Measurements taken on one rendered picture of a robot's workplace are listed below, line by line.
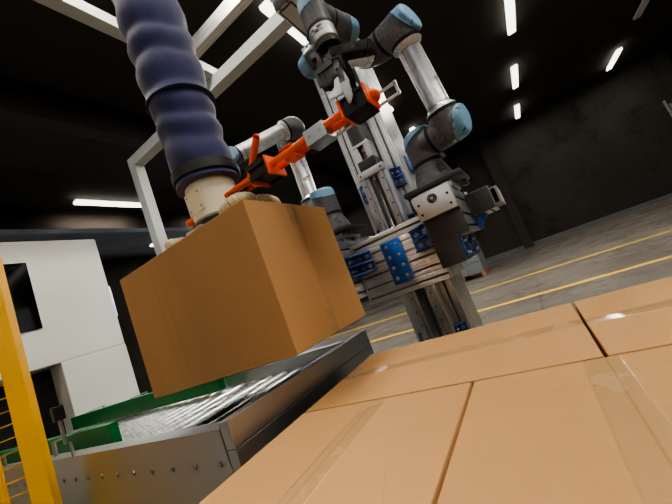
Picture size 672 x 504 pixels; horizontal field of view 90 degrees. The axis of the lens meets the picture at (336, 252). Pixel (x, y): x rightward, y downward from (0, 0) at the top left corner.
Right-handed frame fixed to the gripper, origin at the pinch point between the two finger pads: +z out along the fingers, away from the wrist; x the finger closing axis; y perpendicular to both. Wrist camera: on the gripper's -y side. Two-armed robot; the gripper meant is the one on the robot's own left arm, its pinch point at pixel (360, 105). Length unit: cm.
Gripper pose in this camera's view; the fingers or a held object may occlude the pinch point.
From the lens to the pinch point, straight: 94.9
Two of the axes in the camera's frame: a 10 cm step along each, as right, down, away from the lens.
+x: -5.0, 0.6, -8.6
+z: 3.5, 9.3, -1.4
